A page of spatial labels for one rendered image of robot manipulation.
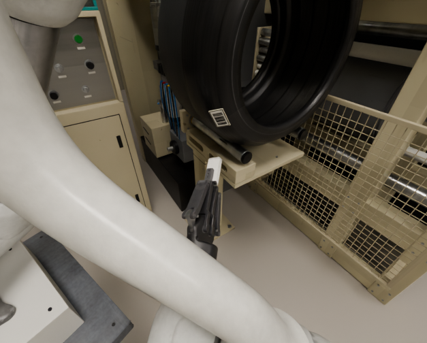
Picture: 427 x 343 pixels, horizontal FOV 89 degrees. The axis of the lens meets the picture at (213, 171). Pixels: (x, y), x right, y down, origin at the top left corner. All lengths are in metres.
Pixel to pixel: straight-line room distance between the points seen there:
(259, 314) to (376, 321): 1.39
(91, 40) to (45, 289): 0.95
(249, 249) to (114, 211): 1.41
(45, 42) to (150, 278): 0.31
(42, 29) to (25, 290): 0.60
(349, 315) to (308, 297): 0.21
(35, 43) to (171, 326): 0.42
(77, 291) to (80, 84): 0.86
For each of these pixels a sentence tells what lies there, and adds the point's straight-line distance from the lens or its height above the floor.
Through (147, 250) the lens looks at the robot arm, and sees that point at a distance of 0.19.
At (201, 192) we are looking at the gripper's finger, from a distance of 0.44.
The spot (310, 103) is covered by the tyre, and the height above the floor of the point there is 1.03.
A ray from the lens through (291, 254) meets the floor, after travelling 1.61.
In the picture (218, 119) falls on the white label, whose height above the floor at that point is 1.06.
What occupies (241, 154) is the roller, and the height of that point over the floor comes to 0.92.
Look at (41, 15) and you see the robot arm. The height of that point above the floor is 1.30.
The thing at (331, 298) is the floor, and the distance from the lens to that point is 1.55.
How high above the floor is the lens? 1.31
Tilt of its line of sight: 39 degrees down
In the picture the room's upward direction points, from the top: straight up
